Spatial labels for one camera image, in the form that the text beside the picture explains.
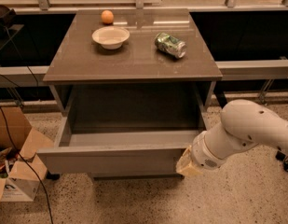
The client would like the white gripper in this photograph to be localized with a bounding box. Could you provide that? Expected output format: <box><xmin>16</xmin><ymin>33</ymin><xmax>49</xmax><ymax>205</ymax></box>
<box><xmin>176</xmin><ymin>132</ymin><xmax>226</xmax><ymax>177</ymax></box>

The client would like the grey top drawer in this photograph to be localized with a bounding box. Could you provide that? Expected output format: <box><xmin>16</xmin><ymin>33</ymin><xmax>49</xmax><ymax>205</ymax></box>
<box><xmin>37</xmin><ymin>117</ymin><xmax>209</xmax><ymax>178</ymax></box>

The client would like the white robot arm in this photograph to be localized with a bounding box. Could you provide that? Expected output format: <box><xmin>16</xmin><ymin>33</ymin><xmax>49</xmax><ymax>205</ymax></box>
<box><xmin>176</xmin><ymin>99</ymin><xmax>288</xmax><ymax>177</ymax></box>

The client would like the grey drawer cabinet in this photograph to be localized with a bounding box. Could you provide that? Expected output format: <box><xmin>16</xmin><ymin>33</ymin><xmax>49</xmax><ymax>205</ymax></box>
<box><xmin>43</xmin><ymin>8</ymin><xmax>224</xmax><ymax>133</ymax></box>

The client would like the black power adapter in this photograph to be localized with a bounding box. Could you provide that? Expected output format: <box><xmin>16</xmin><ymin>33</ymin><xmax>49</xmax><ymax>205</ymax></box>
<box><xmin>276</xmin><ymin>151</ymin><xmax>288</xmax><ymax>173</ymax></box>

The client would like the crushed green soda can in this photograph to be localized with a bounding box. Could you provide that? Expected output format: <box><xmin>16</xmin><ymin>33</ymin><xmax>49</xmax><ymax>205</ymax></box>
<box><xmin>155</xmin><ymin>33</ymin><xmax>186</xmax><ymax>59</ymax></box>

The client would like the white bowl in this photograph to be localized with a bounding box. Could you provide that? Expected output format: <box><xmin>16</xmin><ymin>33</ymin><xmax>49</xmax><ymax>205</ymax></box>
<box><xmin>92</xmin><ymin>26</ymin><xmax>130</xmax><ymax>49</ymax></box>

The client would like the open cardboard box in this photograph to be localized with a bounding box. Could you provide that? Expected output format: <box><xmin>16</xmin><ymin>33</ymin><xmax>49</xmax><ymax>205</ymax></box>
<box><xmin>0</xmin><ymin>107</ymin><xmax>53</xmax><ymax>203</ymax></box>

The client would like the orange fruit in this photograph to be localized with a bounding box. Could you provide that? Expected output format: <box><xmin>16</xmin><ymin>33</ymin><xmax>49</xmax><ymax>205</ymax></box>
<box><xmin>101</xmin><ymin>10</ymin><xmax>114</xmax><ymax>25</ymax></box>

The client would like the black device on shelf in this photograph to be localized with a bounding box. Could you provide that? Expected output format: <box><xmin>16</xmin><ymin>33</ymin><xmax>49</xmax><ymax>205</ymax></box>
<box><xmin>0</xmin><ymin>5</ymin><xmax>16</xmax><ymax>27</ymax></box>

